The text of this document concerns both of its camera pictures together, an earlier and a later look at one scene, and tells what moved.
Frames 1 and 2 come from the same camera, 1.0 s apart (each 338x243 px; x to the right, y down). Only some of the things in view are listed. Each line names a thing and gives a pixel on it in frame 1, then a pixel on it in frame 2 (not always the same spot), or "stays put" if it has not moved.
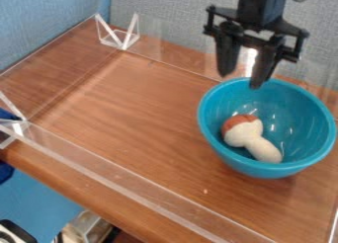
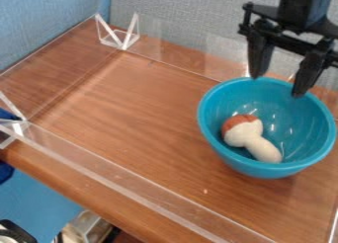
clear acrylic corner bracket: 108,38 stays put
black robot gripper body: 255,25 to 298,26
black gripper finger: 227,41 to 262,41
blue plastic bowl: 273,130 stays put
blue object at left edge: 7,169 stays put
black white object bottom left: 12,233 stays put
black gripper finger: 263,61 to 310,68
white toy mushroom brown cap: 242,131 stays put
